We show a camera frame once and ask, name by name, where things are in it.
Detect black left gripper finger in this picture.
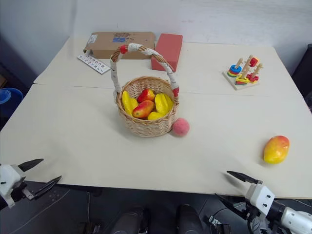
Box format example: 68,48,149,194
33,175,62,198
18,158,44,172

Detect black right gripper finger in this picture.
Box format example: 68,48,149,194
226,171,260,185
214,193,247,219

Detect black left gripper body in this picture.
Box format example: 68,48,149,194
10,180,35,203

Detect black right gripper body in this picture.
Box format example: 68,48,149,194
243,202,267,224

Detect yellow bananas in basket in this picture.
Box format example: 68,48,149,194
121,91,139,117

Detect red apple in basket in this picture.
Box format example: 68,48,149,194
137,88,156,103

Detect large yellow red mango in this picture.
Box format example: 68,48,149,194
263,135,291,164

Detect dark rounded shape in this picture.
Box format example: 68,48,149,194
111,207,150,234
176,204,203,234

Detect blue plastic bucket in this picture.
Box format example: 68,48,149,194
0,87,23,106

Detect pink peach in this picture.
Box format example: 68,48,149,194
172,117,191,137

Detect wooden peg stacking toy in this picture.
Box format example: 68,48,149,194
222,55,264,91

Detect yellow toy piece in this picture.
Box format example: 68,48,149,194
235,75,251,85

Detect yellow lemon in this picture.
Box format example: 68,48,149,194
147,111,165,120

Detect yellow starfruit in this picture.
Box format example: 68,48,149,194
154,93,175,115

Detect white printed card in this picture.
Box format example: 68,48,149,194
77,53,111,75

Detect small red yellow mango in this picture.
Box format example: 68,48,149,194
132,100,156,119

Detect dark chair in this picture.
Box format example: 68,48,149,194
291,43,312,98

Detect red rectangular block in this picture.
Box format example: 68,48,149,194
151,33,183,72

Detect brown cardboard box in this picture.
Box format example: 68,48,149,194
83,32,156,60

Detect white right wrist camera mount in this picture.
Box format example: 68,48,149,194
245,182,275,216

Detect coloured ring stack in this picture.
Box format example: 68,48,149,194
227,64,241,78

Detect wicker basket with taped handle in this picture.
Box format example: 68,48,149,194
110,42,180,138

